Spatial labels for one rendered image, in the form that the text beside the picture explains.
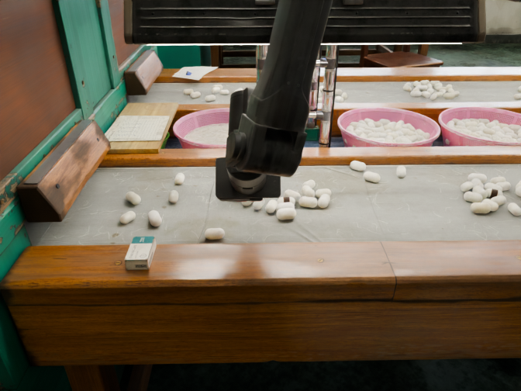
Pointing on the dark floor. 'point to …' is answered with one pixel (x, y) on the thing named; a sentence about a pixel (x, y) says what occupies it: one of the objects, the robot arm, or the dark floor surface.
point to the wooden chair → (396, 59)
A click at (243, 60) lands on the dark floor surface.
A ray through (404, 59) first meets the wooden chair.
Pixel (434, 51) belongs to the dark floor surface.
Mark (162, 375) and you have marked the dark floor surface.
